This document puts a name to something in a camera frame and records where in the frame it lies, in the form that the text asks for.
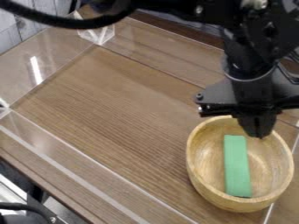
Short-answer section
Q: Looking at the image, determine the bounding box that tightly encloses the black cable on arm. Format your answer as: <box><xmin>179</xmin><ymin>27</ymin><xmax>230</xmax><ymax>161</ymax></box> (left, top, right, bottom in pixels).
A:
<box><xmin>0</xmin><ymin>0</ymin><xmax>136</xmax><ymax>30</ymax></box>

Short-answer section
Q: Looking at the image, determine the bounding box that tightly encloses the black metal bracket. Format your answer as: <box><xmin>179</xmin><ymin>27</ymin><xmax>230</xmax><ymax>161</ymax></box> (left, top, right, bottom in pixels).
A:
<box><xmin>24</xmin><ymin>194</ymin><xmax>68</xmax><ymax>224</ymax></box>

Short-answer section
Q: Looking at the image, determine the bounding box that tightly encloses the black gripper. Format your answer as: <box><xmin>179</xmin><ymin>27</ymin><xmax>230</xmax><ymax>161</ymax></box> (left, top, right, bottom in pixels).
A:
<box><xmin>195</xmin><ymin>69</ymin><xmax>299</xmax><ymax>138</ymax></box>

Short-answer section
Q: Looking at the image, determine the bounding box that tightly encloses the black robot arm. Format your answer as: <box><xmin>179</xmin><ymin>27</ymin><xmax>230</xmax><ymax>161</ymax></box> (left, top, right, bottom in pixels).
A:
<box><xmin>132</xmin><ymin>0</ymin><xmax>299</xmax><ymax>138</ymax></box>

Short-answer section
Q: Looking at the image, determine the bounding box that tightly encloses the clear acrylic corner bracket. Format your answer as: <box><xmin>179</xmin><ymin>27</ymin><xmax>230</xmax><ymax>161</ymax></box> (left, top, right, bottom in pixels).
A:
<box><xmin>77</xmin><ymin>25</ymin><xmax>115</xmax><ymax>46</ymax></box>

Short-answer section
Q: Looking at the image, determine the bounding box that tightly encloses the green rectangular block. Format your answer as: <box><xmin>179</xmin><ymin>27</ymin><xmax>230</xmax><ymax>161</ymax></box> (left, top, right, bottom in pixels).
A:
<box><xmin>223</xmin><ymin>135</ymin><xmax>252</xmax><ymax>198</ymax></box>

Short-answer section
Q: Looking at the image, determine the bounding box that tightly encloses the black cable lower left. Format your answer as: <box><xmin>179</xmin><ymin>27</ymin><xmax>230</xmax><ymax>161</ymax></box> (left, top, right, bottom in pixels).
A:
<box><xmin>0</xmin><ymin>202</ymin><xmax>29</xmax><ymax>214</ymax></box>

